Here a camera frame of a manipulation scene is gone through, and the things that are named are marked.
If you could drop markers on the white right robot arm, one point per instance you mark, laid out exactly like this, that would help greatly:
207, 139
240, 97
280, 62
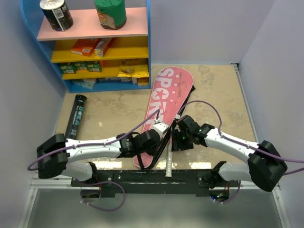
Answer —
261, 163

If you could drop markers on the orange snack box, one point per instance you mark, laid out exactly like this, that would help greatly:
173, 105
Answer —
84, 47

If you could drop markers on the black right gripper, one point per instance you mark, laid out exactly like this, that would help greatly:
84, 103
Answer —
176, 144

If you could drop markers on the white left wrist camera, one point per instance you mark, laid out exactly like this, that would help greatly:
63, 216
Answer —
160, 127

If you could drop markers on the yellow box bottom shelf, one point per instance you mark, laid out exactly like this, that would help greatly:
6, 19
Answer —
144, 81

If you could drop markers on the yellow snack bag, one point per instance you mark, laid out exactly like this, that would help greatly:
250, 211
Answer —
136, 71

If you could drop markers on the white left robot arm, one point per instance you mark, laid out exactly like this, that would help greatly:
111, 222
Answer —
61, 156

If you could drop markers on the green box left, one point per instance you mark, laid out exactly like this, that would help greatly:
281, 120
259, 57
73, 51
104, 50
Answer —
67, 68

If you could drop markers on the black shuttlecock tube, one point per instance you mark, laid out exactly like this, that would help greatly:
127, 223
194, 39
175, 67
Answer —
75, 118

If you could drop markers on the red white snack box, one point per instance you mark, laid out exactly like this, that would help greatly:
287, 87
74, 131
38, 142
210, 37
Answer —
103, 46

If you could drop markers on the pink racket cover bag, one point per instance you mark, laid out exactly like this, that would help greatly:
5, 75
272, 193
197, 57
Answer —
171, 89

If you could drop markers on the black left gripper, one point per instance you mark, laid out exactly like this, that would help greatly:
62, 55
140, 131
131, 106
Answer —
152, 152

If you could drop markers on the green box middle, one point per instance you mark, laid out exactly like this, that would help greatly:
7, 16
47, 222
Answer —
80, 65

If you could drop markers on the blue shelf unit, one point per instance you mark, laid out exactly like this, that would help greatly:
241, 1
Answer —
132, 41

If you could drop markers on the green box right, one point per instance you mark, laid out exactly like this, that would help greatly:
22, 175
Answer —
94, 66

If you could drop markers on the green box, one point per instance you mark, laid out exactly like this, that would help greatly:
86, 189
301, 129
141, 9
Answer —
67, 68
80, 65
94, 66

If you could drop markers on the green brown canister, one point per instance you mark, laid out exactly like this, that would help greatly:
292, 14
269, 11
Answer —
111, 13

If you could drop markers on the pink racket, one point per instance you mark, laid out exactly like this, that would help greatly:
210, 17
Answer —
169, 161

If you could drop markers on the aluminium frame rail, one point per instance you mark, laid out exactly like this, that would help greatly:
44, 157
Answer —
63, 182

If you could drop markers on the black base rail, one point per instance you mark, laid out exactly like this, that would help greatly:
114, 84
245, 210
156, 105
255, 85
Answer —
186, 182

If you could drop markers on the pale packet bottom shelf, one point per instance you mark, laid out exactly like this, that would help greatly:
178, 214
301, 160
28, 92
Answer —
88, 83

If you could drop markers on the black white canister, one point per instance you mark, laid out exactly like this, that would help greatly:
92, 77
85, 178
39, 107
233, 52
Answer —
57, 14

